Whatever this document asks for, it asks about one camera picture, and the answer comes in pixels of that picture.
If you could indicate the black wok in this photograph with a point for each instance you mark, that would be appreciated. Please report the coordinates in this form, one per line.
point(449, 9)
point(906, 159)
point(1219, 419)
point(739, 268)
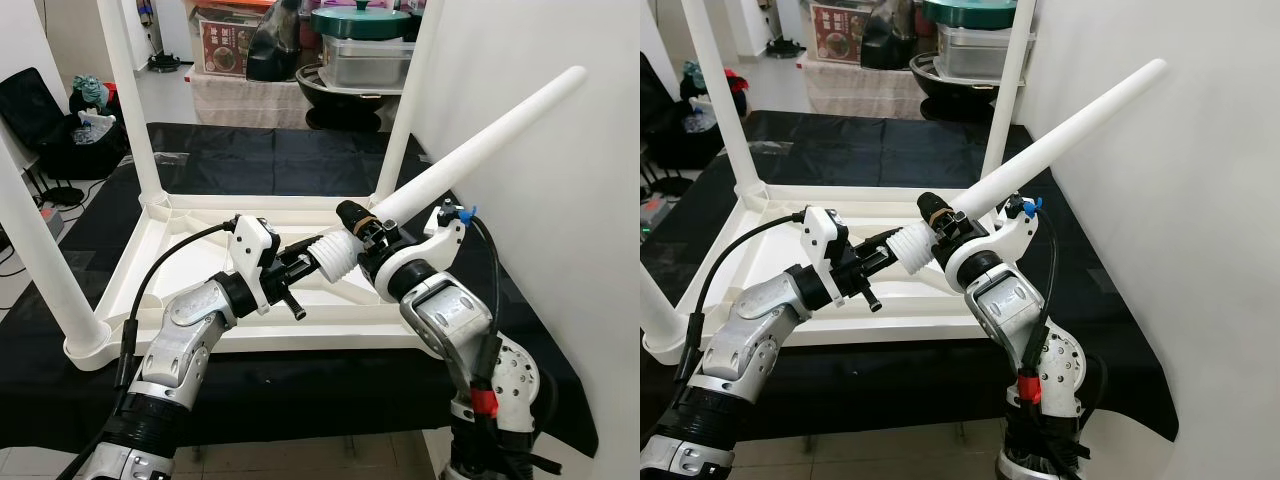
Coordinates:
point(345, 105)
point(950, 98)

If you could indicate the white plastic table top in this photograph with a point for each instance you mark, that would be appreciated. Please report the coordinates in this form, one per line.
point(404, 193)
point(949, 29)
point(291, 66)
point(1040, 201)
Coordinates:
point(300, 207)
point(900, 200)

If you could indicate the black folding chair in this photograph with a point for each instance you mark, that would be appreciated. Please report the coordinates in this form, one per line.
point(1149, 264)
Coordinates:
point(650, 110)
point(25, 110)

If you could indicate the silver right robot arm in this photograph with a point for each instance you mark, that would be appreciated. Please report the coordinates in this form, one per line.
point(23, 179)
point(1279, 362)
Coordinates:
point(460, 340)
point(1030, 330)

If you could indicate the beige cloth covered bench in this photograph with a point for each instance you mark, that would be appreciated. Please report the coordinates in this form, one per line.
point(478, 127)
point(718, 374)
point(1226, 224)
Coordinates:
point(245, 100)
point(860, 90)

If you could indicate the green pot with lid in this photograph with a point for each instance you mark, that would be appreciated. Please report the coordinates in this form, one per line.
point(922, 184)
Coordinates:
point(360, 20)
point(970, 12)

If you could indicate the black floor stand base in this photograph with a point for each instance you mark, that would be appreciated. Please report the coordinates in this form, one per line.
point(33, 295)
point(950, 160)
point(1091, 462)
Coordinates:
point(167, 63)
point(785, 48)

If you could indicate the black tablecloth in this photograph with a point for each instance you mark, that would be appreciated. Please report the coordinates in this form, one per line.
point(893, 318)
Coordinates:
point(300, 390)
point(900, 385)

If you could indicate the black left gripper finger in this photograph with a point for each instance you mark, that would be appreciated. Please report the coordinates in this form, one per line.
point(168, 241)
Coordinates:
point(300, 250)
point(294, 305)
point(877, 243)
point(867, 298)

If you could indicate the white crumpled plastic bag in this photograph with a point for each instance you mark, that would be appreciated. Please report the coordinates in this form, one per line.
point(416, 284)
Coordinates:
point(697, 118)
point(95, 128)

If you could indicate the orange lidded storage box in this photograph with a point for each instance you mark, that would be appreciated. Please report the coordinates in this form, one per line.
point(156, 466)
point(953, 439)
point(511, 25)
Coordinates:
point(840, 35)
point(225, 40)

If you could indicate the glossy black bag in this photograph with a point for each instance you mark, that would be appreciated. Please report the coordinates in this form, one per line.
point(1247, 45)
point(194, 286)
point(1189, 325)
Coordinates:
point(275, 45)
point(890, 40)

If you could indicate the red cloth item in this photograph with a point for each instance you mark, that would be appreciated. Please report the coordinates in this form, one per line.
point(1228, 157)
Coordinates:
point(112, 95)
point(738, 82)

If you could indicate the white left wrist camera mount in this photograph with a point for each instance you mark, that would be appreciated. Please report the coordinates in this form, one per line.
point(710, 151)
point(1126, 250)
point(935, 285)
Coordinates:
point(825, 245)
point(255, 250)

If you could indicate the grey electronic box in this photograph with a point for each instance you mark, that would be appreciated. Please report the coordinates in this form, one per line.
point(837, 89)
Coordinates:
point(52, 222)
point(656, 215)

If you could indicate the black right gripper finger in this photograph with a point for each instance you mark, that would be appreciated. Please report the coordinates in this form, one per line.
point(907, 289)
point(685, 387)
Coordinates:
point(353, 215)
point(934, 207)

